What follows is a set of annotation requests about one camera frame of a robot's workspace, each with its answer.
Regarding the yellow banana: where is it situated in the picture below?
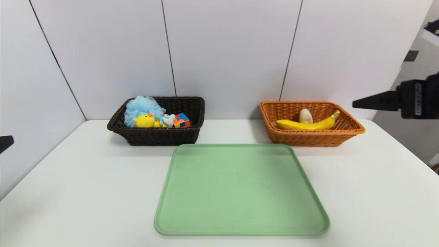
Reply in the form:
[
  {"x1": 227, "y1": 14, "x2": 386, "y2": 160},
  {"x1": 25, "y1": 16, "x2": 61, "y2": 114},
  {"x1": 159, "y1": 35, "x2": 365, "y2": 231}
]
[{"x1": 275, "y1": 110, "x2": 341, "y2": 131}]

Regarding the light green plastic tray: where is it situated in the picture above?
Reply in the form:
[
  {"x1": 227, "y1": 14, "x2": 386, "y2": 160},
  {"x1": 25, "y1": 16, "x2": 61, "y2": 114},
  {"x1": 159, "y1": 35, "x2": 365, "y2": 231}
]
[{"x1": 154, "y1": 143, "x2": 330, "y2": 236}]

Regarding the orange wicker basket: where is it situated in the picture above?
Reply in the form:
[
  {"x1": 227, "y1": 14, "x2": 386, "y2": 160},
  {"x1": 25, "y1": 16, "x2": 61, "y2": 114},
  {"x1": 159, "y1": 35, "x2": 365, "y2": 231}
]
[{"x1": 259, "y1": 101, "x2": 366, "y2": 147}]

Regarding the light blue mesh bath loofah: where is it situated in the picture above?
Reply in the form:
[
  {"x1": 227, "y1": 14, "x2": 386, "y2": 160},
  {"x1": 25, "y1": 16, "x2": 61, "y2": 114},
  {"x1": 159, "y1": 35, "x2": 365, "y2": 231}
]
[{"x1": 124, "y1": 95, "x2": 167, "y2": 128}]

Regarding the dark brown wicker basket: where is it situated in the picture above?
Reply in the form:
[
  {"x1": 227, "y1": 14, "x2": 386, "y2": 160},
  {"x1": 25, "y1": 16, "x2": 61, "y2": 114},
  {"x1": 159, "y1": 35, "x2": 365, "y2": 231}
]
[{"x1": 107, "y1": 96, "x2": 205, "y2": 146}]

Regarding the yellow duck toy car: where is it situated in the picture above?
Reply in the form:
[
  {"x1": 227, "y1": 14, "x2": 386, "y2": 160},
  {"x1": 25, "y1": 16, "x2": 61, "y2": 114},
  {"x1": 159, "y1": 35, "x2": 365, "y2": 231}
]
[{"x1": 133, "y1": 113, "x2": 176, "y2": 128}]

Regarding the multicoloured puzzle cube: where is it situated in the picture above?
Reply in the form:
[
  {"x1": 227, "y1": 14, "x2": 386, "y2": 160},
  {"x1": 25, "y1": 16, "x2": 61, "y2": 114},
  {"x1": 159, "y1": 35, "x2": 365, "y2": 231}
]
[{"x1": 173, "y1": 113, "x2": 191, "y2": 128}]

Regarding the round beige yellow bun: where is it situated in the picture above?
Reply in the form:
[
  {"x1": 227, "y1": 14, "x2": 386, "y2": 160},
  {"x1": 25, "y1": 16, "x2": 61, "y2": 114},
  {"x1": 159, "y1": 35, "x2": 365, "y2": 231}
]
[{"x1": 299, "y1": 108, "x2": 313, "y2": 124}]

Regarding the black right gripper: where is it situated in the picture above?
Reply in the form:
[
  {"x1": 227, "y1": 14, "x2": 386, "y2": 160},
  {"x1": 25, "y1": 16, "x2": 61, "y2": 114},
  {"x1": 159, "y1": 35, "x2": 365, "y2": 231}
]
[{"x1": 352, "y1": 71, "x2": 439, "y2": 119}]

